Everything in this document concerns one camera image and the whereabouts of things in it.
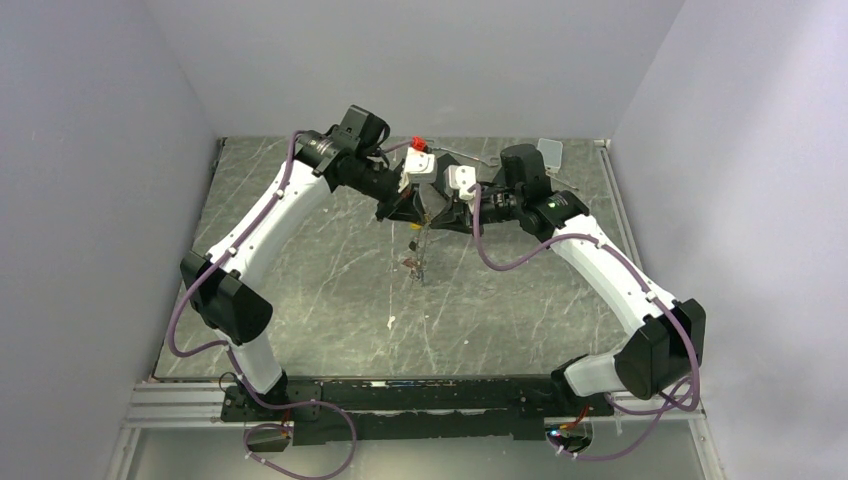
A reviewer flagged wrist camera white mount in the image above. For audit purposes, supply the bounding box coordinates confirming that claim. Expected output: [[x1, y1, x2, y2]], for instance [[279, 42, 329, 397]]
[[443, 165, 477, 203], [398, 137, 437, 193]]

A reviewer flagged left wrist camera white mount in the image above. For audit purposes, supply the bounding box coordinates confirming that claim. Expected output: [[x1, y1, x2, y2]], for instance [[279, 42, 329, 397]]
[[398, 137, 437, 193]]

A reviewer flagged aluminium frame rail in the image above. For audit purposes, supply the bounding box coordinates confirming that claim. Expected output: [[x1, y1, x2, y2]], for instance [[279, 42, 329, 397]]
[[123, 382, 225, 429]]

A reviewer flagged black box with white label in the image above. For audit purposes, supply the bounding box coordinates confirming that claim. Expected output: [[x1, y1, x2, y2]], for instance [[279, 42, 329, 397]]
[[433, 153, 461, 196]]

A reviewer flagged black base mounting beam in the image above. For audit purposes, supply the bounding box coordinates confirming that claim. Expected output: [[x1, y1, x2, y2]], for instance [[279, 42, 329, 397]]
[[220, 375, 613, 446]]

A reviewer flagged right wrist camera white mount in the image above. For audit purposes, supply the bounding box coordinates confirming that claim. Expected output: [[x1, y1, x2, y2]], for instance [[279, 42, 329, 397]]
[[443, 165, 477, 203]]

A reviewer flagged clear plastic container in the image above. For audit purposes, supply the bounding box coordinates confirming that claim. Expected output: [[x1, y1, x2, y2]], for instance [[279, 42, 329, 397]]
[[537, 138, 564, 171]]

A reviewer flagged yellow black handled screwdriver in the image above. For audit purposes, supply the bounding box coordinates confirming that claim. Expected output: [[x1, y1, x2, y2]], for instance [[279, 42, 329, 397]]
[[548, 172, 580, 192]]

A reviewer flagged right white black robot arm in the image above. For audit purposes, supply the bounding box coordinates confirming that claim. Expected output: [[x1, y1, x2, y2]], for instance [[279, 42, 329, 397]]
[[431, 144, 706, 415]]

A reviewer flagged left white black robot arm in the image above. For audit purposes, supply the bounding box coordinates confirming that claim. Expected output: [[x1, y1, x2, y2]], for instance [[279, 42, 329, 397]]
[[172, 105, 426, 420]]

